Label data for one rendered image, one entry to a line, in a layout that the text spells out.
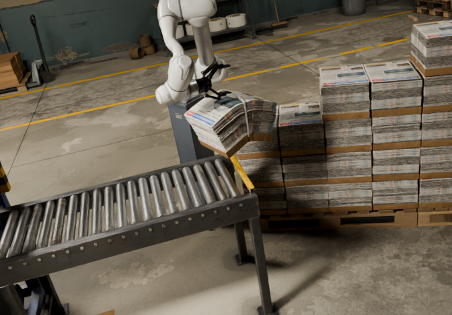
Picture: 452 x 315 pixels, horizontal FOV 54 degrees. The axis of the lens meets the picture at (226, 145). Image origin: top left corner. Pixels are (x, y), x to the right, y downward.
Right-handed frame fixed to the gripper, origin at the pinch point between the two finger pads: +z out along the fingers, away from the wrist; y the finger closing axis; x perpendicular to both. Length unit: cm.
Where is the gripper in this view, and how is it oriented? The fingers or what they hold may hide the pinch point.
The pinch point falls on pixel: (228, 78)
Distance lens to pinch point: 239.0
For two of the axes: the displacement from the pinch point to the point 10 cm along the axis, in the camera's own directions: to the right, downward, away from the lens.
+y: 0.8, 9.1, 4.2
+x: 5.6, 3.1, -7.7
